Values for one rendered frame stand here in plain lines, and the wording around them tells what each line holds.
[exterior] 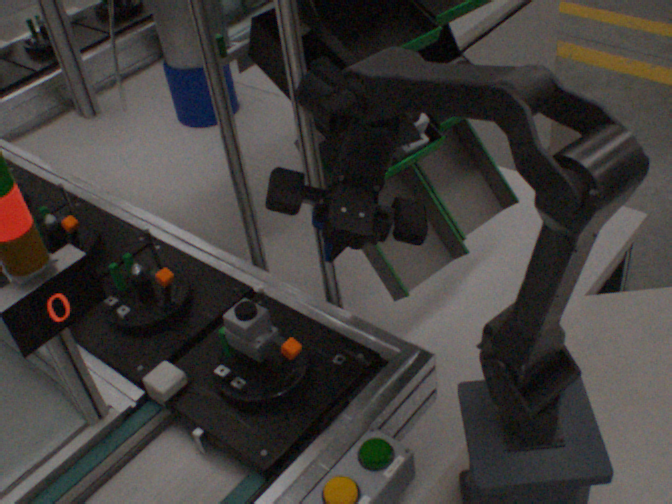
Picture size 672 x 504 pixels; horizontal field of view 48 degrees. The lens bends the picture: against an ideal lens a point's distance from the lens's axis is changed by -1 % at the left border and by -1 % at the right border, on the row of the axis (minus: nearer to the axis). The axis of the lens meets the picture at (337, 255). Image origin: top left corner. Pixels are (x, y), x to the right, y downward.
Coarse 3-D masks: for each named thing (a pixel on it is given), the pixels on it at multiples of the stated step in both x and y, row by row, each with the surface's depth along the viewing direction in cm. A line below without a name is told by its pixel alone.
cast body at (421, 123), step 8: (416, 120) 100; (424, 120) 101; (424, 128) 102; (424, 136) 103; (408, 144) 102; (416, 144) 102; (424, 144) 103; (400, 152) 103; (408, 152) 102; (400, 160) 103
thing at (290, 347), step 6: (276, 342) 99; (282, 342) 99; (288, 342) 98; (294, 342) 98; (282, 348) 98; (288, 348) 97; (294, 348) 97; (300, 348) 98; (288, 354) 97; (294, 354) 97; (282, 360) 100; (288, 360) 99; (294, 360) 101; (282, 366) 101; (288, 366) 101; (282, 372) 103; (288, 372) 102
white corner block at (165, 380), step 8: (160, 368) 108; (168, 368) 108; (176, 368) 108; (152, 376) 107; (160, 376) 107; (168, 376) 107; (176, 376) 107; (184, 376) 107; (152, 384) 106; (160, 384) 106; (168, 384) 106; (176, 384) 107; (152, 392) 107; (160, 392) 105; (168, 392) 106; (160, 400) 107
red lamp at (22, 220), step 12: (12, 192) 79; (0, 204) 78; (12, 204) 79; (24, 204) 81; (0, 216) 79; (12, 216) 80; (24, 216) 81; (0, 228) 80; (12, 228) 80; (24, 228) 81; (0, 240) 81
